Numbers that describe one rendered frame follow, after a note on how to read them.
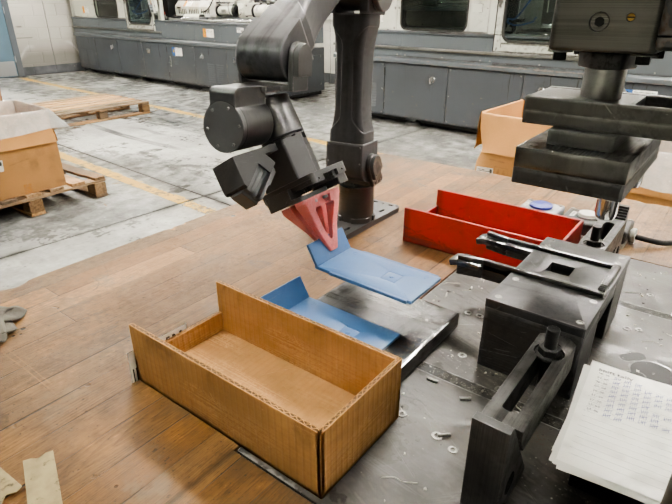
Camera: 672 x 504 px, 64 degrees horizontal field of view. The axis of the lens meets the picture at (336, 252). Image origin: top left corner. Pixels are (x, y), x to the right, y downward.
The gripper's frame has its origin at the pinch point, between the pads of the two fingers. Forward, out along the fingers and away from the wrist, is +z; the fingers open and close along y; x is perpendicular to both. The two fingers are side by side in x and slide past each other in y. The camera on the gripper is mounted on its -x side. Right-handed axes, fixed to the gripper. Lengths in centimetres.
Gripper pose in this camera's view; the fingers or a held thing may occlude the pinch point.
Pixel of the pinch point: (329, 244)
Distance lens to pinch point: 69.4
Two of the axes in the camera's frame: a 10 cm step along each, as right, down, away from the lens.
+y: 6.8, -2.1, -7.0
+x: 6.1, -3.6, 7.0
